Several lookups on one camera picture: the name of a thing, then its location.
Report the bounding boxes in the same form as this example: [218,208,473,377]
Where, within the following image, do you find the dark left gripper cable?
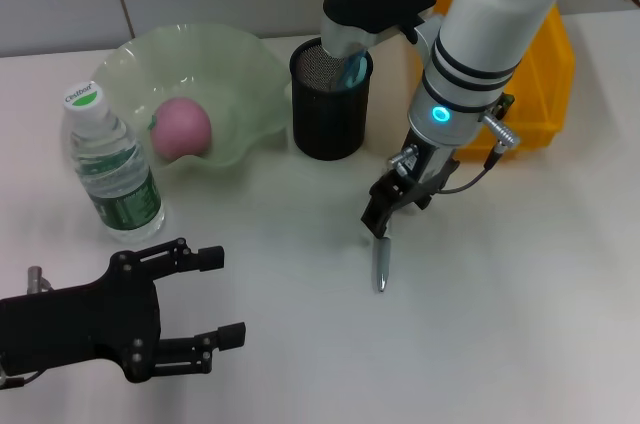
[0,266,55,390]

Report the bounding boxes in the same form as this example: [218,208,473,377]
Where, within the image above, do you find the yellow plastic storage bin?
[412,0,576,163]

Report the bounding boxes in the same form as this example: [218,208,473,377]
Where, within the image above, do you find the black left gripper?
[0,237,248,385]

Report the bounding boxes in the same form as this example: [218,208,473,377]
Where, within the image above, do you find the pink peach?
[149,97,213,161]

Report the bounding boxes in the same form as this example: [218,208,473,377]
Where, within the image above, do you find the black mesh pen holder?
[289,36,374,162]

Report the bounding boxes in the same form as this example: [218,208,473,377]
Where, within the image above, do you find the blue scissors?
[338,49,372,91]

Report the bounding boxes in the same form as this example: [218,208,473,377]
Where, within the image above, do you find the pale green glass fruit plate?
[92,22,292,174]

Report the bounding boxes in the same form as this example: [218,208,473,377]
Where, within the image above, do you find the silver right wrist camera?
[321,0,445,59]

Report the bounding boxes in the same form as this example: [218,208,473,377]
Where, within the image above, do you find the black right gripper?
[361,136,461,241]

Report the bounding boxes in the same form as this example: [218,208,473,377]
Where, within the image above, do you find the green label water bottle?
[62,81,166,245]

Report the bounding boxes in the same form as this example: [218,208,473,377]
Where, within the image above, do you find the grey right gripper cable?
[387,111,522,194]

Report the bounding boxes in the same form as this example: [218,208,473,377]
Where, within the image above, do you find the silver ballpoint pen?
[372,236,394,294]

